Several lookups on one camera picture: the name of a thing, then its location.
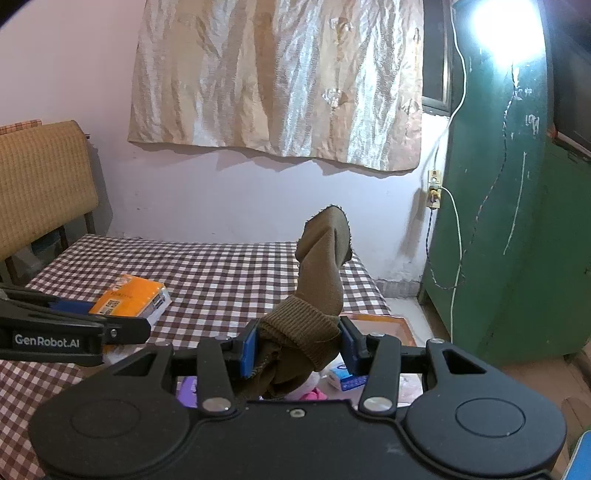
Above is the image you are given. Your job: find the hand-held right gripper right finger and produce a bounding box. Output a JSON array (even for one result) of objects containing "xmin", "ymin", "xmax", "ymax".
[{"xmin": 337, "ymin": 316, "xmax": 498, "ymax": 414}]

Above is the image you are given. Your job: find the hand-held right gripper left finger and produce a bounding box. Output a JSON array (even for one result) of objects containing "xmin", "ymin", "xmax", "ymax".
[{"xmin": 110, "ymin": 320, "xmax": 260, "ymax": 413}]

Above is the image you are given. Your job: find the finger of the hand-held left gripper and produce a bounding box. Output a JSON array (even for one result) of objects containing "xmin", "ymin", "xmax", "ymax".
[
  {"xmin": 0, "ymin": 285, "xmax": 93, "ymax": 315},
  {"xmin": 0, "ymin": 302, "xmax": 153, "ymax": 346}
]

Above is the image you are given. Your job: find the blue tissue packet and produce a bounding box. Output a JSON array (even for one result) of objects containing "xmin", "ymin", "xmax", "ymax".
[{"xmin": 328, "ymin": 364, "xmax": 370, "ymax": 391}]

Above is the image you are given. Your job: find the orange tissue packet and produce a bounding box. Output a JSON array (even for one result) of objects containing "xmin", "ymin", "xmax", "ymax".
[{"xmin": 88, "ymin": 274, "xmax": 172, "ymax": 324}]

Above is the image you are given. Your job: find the purple cardboard box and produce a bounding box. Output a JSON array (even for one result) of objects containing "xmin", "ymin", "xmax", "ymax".
[{"xmin": 178, "ymin": 311, "xmax": 416, "ymax": 409}]

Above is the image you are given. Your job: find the olive green sock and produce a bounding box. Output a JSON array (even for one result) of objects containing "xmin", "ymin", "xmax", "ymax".
[{"xmin": 240, "ymin": 204, "xmax": 355, "ymax": 401}]

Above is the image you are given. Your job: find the brown checked tablecloth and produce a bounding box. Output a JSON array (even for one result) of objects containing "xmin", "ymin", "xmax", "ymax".
[{"xmin": 0, "ymin": 233, "xmax": 391, "ymax": 480}]

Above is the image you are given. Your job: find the chair with striped cushion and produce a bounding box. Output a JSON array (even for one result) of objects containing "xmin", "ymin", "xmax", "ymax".
[{"xmin": 0, "ymin": 120, "xmax": 100, "ymax": 284}]

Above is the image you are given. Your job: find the green wooden door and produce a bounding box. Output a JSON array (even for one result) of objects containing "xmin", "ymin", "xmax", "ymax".
[{"xmin": 418, "ymin": 0, "xmax": 591, "ymax": 367}]

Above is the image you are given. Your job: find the white cable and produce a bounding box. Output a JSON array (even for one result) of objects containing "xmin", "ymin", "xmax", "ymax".
[
  {"xmin": 429, "ymin": 185, "xmax": 465, "ymax": 291},
  {"xmin": 431, "ymin": 0, "xmax": 467, "ymax": 176}
]

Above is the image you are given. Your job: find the wall socket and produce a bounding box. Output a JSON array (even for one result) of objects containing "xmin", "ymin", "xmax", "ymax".
[{"xmin": 427, "ymin": 170, "xmax": 443, "ymax": 210}]

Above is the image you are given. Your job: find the beige crumpled wall hanging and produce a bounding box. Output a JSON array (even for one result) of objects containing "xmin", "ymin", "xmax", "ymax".
[{"xmin": 128, "ymin": 0, "xmax": 424, "ymax": 172}]

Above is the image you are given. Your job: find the dark window frame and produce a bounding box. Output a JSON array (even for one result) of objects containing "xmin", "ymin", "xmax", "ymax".
[{"xmin": 422, "ymin": 0, "xmax": 455, "ymax": 116}]

